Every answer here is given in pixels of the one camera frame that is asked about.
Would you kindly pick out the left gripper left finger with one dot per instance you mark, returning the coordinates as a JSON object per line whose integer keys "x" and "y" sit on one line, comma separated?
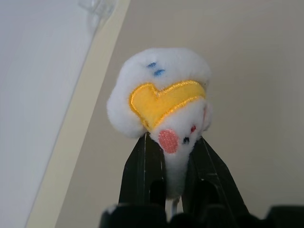
{"x": 145, "y": 175}

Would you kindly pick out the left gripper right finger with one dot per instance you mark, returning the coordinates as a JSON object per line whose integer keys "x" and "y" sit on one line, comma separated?
{"x": 209, "y": 180}

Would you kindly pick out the white plush charm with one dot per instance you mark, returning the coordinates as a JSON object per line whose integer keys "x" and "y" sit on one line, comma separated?
{"x": 164, "y": 99}

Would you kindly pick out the clear plastic cup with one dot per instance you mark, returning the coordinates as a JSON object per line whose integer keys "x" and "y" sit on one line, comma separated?
{"x": 96, "y": 9}

